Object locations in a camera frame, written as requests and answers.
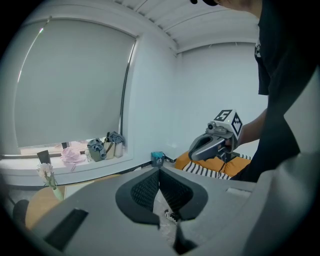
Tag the grey roller blind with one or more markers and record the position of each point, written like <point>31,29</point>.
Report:
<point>75,82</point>

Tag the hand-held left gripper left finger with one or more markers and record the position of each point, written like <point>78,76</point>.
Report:
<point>100,212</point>

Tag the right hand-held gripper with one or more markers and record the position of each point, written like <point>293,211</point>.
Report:
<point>235,125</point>

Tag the person's right forearm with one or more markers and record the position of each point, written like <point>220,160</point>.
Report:
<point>252,130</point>

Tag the oval wooden coffee table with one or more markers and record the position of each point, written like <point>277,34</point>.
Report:
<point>42,207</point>

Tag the beige canvas tote bag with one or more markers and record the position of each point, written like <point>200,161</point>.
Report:
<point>108,148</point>

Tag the pink cloth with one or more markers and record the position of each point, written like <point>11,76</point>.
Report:
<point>71,156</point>

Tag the orange floor sofa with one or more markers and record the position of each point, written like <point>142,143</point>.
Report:
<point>212,163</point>

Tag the pink flowers in green vase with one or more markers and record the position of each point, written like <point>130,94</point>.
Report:
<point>47,172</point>

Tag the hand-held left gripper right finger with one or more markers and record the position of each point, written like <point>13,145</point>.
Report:
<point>220,212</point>

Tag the black white striped blanket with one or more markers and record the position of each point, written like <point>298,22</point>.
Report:
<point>200,171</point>

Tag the dark brown square panel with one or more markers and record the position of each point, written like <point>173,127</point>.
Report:
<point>43,157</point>

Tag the person's left sneaker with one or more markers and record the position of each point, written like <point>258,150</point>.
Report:
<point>171,215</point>

